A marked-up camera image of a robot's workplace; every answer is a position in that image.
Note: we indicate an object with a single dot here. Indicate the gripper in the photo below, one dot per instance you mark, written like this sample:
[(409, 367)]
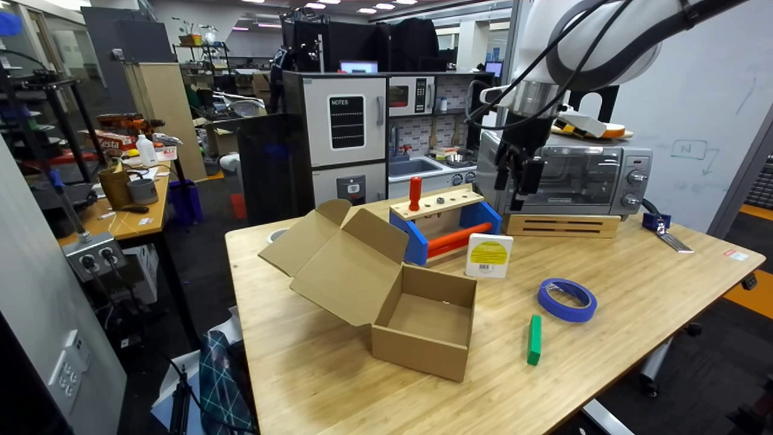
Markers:
[(526, 134)]

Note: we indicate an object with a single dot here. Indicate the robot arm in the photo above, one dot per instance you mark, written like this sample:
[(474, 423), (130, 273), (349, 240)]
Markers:
[(580, 36)]

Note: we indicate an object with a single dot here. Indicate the white book with yellow circle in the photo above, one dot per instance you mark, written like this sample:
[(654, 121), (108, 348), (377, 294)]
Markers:
[(488, 255)]

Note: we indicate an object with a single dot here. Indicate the blue masking tape roll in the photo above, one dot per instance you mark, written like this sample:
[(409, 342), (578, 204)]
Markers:
[(552, 305)]

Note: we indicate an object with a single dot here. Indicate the green block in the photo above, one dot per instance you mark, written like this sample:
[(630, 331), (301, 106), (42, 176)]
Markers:
[(534, 341)]

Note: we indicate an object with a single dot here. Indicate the open cardboard box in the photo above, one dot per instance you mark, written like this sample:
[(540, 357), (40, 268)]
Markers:
[(356, 278)]

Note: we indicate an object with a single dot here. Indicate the red cardboard box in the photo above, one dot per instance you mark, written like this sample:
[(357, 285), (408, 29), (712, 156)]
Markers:
[(115, 141)]

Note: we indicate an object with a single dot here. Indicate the grey power outlet box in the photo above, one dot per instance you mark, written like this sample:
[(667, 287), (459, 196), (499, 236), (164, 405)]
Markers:
[(93, 257)]

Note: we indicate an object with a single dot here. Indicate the toaster oven door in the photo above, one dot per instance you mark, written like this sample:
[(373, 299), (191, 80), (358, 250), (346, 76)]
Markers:
[(580, 178)]

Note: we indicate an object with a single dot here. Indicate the wooden slatted crate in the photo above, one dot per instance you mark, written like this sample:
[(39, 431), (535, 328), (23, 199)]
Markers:
[(561, 225)]

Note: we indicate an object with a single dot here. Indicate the wooden toy tool bench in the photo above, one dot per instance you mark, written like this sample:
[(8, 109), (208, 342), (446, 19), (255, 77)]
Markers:
[(444, 208)]

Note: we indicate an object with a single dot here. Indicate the silver toaster oven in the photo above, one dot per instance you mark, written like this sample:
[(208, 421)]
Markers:
[(604, 175)]

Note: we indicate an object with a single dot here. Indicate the red toy screwdriver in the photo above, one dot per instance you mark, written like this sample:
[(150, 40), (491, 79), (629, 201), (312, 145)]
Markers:
[(415, 190)]

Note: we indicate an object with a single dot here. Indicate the toy kitchen sink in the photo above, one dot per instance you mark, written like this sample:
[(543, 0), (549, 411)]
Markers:
[(413, 166)]

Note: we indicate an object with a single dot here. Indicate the monitor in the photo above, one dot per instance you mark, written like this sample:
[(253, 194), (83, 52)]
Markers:
[(493, 69), (359, 67)]

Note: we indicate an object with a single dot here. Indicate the wooden plate with toy food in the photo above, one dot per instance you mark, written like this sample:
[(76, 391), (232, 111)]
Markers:
[(616, 131)]

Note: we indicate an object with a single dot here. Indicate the toaster oven knob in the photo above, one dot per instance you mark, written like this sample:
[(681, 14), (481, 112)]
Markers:
[(636, 177), (631, 200)]

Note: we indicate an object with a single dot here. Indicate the toy microwave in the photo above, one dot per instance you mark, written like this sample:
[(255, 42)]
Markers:
[(411, 95)]

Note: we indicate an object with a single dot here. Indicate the blue clamp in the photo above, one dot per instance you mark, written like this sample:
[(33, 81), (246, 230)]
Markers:
[(655, 220)]

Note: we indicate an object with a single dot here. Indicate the toy fridge door with dispenser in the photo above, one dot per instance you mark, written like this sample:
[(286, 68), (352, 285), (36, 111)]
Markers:
[(350, 184)]

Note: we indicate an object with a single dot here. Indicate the metal spatula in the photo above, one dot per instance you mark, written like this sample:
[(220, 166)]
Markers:
[(675, 242)]

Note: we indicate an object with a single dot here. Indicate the toy kitchen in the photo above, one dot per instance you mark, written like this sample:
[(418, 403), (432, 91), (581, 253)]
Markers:
[(344, 139)]

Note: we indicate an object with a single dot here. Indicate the toy fridge door with chalkboard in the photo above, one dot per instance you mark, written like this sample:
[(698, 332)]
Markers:
[(345, 121)]

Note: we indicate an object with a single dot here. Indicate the red sticker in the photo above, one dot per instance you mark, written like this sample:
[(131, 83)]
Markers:
[(735, 255)]

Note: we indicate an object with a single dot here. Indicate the black panel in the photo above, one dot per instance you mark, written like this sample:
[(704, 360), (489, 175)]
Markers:
[(272, 169)]

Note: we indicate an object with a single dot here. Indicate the blue bin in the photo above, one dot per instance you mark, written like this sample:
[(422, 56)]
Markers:
[(185, 202)]

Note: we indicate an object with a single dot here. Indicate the shelf with plants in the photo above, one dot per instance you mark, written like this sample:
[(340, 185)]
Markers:
[(202, 48)]

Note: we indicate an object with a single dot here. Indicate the light wooden cabinet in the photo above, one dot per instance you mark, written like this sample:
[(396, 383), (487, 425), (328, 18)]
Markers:
[(163, 115)]

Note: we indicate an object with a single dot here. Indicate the plaid cloth bag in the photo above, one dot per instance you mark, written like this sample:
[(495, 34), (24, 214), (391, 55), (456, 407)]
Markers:
[(223, 386)]

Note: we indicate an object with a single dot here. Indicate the white plastic bottle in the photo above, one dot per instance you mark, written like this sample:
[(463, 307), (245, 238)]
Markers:
[(146, 152)]

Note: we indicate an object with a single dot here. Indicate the grey cup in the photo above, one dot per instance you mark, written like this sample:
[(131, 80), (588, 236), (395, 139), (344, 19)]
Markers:
[(143, 191)]

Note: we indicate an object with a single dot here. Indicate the wooden side desk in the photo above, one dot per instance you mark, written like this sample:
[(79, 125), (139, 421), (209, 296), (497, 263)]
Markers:
[(130, 220)]

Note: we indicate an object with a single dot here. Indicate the orange power drill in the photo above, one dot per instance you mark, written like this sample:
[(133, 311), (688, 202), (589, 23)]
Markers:
[(130, 123)]

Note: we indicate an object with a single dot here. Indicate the brown paper bag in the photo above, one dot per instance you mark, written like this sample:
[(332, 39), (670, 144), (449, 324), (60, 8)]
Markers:
[(115, 187)]

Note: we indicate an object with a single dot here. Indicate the black metal shelf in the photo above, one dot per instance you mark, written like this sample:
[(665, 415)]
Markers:
[(54, 121)]

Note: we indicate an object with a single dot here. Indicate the white wall socket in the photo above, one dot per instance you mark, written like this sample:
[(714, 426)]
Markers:
[(69, 370)]

